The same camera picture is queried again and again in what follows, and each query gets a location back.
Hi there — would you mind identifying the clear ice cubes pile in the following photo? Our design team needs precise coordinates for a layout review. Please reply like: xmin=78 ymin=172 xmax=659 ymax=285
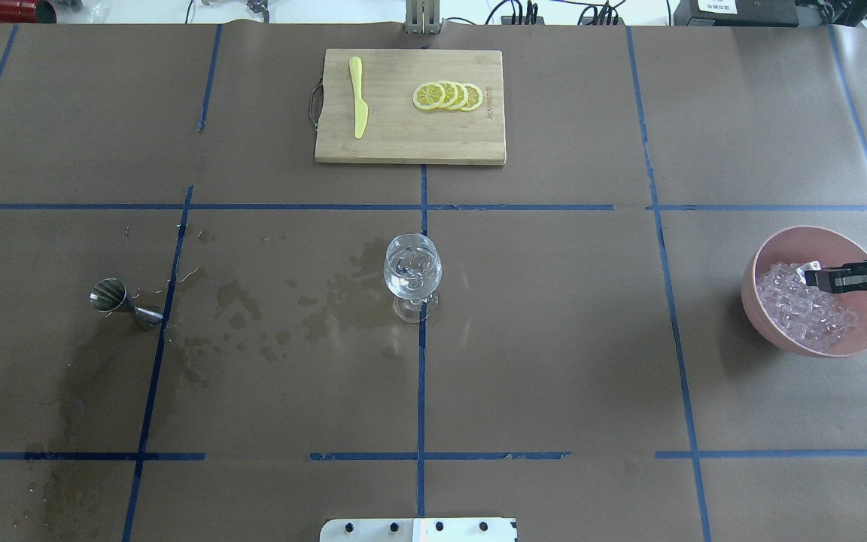
xmin=756 ymin=260 xmax=860 ymax=352

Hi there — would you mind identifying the yellow plastic knife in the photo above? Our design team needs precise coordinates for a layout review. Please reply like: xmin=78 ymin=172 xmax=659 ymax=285
xmin=348 ymin=56 xmax=370 ymax=139

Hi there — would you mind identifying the steel jigger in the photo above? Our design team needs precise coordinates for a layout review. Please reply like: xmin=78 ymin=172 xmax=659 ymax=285
xmin=89 ymin=278 xmax=164 ymax=330

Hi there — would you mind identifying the bamboo cutting board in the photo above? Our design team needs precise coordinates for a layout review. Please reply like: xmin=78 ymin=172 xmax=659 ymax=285
xmin=315 ymin=48 xmax=508 ymax=167

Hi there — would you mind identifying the pink bowl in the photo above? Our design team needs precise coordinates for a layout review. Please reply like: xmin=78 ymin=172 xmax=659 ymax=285
xmin=741 ymin=225 xmax=867 ymax=359

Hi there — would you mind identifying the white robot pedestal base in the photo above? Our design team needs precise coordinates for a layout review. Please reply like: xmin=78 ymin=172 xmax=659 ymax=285
xmin=319 ymin=517 xmax=519 ymax=541

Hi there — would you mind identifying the black box device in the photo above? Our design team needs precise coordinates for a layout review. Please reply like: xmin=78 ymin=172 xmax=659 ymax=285
xmin=672 ymin=0 xmax=799 ymax=28

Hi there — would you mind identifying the lemon slice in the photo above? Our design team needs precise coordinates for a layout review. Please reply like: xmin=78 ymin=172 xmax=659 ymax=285
xmin=449 ymin=82 xmax=469 ymax=111
xmin=460 ymin=83 xmax=484 ymax=112
xmin=412 ymin=82 xmax=447 ymax=111
xmin=437 ymin=81 xmax=455 ymax=110

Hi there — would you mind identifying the red thermos bottle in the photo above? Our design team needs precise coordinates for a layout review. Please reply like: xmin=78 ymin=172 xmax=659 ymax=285
xmin=0 ymin=0 xmax=57 ymax=24

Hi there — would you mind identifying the clear wine glass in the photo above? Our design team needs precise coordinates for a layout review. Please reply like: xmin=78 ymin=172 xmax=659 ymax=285
xmin=383 ymin=233 xmax=443 ymax=324

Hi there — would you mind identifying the aluminium frame post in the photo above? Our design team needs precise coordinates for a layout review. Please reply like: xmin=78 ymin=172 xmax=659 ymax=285
xmin=405 ymin=0 xmax=443 ymax=35

